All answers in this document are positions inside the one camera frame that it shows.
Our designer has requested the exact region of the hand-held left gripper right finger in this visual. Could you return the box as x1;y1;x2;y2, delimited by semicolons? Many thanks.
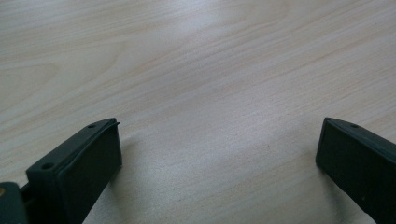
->
315;117;396;224

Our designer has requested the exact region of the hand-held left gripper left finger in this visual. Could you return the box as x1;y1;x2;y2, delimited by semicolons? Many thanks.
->
20;117;123;224

